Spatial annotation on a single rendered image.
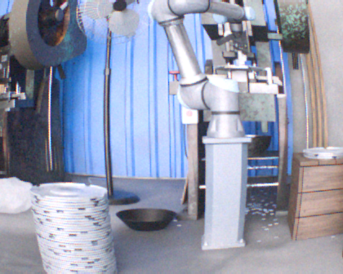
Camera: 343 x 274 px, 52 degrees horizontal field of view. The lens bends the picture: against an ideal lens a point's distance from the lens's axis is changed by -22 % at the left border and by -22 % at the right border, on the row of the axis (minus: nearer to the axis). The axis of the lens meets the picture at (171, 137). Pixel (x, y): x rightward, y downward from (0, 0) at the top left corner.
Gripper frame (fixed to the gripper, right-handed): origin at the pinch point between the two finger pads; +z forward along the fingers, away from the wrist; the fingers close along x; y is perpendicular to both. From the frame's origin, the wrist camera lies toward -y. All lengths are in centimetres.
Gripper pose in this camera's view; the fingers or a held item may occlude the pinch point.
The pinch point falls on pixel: (237, 64)
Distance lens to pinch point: 217.6
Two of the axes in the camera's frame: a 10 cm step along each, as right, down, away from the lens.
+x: 1.8, -4.7, 8.6
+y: 9.8, -0.1, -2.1
